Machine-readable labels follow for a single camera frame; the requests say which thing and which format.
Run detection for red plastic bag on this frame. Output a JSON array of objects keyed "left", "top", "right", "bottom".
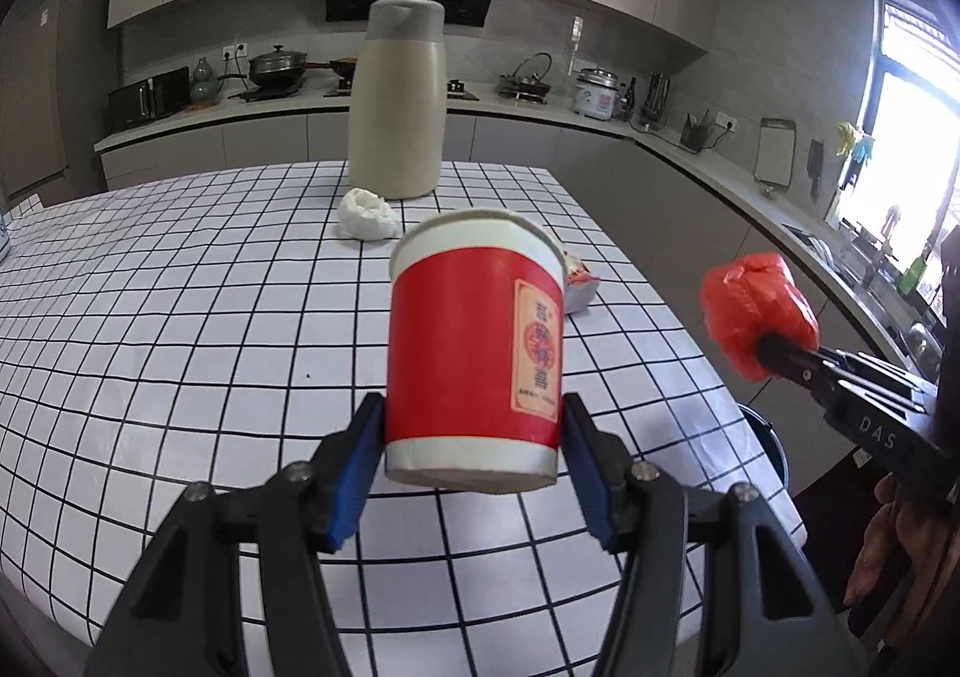
[{"left": 700, "top": 251, "right": 820, "bottom": 381}]

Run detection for red paper cup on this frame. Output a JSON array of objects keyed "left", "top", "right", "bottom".
[{"left": 384, "top": 207, "right": 566, "bottom": 495}]

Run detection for black trash bucket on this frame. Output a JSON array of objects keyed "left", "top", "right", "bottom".
[{"left": 739, "top": 404, "right": 791, "bottom": 489}]

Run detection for kitchen faucet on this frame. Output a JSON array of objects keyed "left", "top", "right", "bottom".
[{"left": 861, "top": 206, "right": 901, "bottom": 289}]

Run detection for person's right hand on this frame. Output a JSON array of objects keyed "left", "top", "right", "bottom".
[{"left": 843, "top": 474, "right": 955, "bottom": 607}]

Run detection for steel bowl by sink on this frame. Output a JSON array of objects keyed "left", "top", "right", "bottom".
[{"left": 903, "top": 321, "right": 942, "bottom": 368}]

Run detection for green dish soap bottle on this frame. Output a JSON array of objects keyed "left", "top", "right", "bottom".
[{"left": 896, "top": 255, "right": 926, "bottom": 297}]

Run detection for white cutting board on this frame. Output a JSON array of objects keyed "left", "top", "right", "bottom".
[{"left": 754, "top": 118, "right": 796, "bottom": 188}]

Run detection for black cleaver knife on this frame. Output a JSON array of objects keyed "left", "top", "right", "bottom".
[{"left": 805, "top": 140, "right": 823, "bottom": 203}]

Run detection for red white carton box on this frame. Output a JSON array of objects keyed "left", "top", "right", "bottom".
[{"left": 565, "top": 251, "right": 601, "bottom": 315}]

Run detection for yellow blue rubber gloves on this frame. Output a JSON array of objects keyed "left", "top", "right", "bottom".
[{"left": 836, "top": 122, "right": 875, "bottom": 189}]

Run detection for utensil holder cup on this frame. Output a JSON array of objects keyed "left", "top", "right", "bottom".
[{"left": 680, "top": 109, "right": 716, "bottom": 152}]

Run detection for knife block utensils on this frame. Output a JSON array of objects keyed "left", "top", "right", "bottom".
[{"left": 640, "top": 73, "right": 670, "bottom": 127}]

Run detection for dark bottle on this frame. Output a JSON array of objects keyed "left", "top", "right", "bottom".
[{"left": 622, "top": 76, "right": 638, "bottom": 122}]

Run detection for white rice cooker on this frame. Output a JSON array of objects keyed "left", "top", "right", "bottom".
[{"left": 573, "top": 67, "right": 619, "bottom": 122}]

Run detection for glass lid pot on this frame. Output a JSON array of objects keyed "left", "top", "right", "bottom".
[{"left": 496, "top": 52, "right": 553, "bottom": 104}]

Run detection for blue white tub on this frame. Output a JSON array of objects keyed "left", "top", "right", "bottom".
[{"left": 0, "top": 214, "right": 11, "bottom": 263}]

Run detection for white crumpled tissue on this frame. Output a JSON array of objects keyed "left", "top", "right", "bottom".
[{"left": 337, "top": 188, "right": 400, "bottom": 242}]

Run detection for beige thermos jug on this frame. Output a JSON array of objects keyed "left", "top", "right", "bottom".
[{"left": 348, "top": 0, "right": 448, "bottom": 200}]

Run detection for gas stove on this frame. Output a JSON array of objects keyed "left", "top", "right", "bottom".
[{"left": 235, "top": 79, "right": 478, "bottom": 102}]

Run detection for frying pan on stove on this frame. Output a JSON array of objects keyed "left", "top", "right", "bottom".
[{"left": 304, "top": 56, "right": 358, "bottom": 81}]

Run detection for black microwave oven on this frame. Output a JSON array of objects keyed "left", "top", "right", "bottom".
[{"left": 107, "top": 67, "right": 190, "bottom": 131}]

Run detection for green ceramic vase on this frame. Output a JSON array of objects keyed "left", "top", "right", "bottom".
[{"left": 190, "top": 56, "right": 220, "bottom": 104}]

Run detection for black lidded wok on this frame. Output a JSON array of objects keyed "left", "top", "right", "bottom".
[{"left": 218, "top": 45, "right": 308, "bottom": 91}]

